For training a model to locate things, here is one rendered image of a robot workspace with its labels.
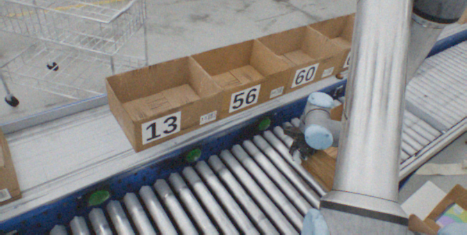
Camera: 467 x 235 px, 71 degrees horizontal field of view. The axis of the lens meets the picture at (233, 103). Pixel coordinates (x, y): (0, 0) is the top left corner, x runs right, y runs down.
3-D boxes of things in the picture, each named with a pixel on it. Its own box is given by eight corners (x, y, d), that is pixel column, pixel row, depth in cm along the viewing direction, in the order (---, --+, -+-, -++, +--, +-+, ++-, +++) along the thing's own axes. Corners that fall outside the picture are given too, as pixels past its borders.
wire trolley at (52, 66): (5, 106, 253) (-54, -27, 186) (51, 67, 296) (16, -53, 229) (135, 140, 245) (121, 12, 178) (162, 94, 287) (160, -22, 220)
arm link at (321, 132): (343, 136, 106) (340, 111, 115) (308, 128, 107) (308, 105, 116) (334, 155, 112) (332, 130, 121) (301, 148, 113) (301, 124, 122)
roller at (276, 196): (303, 240, 126) (308, 233, 123) (227, 150, 155) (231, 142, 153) (310, 236, 129) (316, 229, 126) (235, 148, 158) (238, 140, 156)
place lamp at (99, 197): (91, 208, 117) (88, 198, 113) (90, 206, 118) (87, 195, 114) (110, 200, 121) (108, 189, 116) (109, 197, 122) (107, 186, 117)
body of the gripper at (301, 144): (303, 160, 133) (311, 140, 125) (289, 147, 138) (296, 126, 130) (316, 154, 137) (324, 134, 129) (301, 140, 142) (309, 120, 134)
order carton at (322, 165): (336, 198, 137) (350, 174, 126) (287, 152, 153) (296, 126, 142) (386, 160, 158) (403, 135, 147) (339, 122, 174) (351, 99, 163)
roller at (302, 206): (326, 223, 131) (317, 231, 131) (249, 139, 161) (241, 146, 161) (325, 221, 127) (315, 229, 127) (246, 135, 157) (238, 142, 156)
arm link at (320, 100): (309, 103, 115) (309, 86, 123) (300, 127, 123) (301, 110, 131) (336, 108, 115) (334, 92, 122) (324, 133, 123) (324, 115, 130)
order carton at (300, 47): (284, 94, 165) (292, 67, 154) (249, 65, 182) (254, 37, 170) (335, 75, 185) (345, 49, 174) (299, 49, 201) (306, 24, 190)
